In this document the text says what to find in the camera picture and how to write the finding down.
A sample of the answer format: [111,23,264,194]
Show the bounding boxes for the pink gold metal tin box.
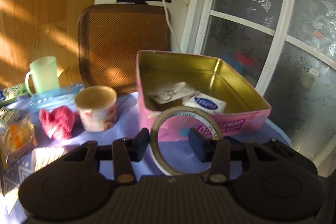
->
[136,51,271,135]

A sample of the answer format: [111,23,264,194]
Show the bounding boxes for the clear blue toothbrush case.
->
[30,83,84,113]

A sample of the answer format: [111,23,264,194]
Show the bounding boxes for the clear blister pack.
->
[147,82,198,105]

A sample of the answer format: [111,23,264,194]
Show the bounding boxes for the white frosted glass door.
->
[181,0,335,176]

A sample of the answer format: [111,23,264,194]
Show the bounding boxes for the clear tape roll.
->
[149,106,223,176]

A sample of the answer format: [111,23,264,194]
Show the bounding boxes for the large white tissue pack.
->
[31,147,66,172]

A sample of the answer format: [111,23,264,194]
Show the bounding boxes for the pink knitted soft item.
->
[39,106,76,140]

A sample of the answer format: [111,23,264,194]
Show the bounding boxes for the small green white box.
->
[0,107,21,127]

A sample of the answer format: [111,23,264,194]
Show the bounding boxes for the blue patterned tablecloth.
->
[1,93,291,223]

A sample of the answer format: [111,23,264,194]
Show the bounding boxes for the small white tissue pack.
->
[182,93,227,114]

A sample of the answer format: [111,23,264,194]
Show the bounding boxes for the packaged orange snack bag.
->
[1,115,38,169]

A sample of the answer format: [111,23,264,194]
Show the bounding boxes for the white pink yogurt cup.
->
[74,85,117,132]

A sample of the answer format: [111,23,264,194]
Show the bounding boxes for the light green plastic mug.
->
[25,56,60,96]

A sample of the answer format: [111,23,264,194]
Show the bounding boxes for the brown woven seat cushion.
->
[77,4,170,94]

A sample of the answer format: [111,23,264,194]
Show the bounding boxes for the green blue toothpaste box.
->
[0,83,30,107]

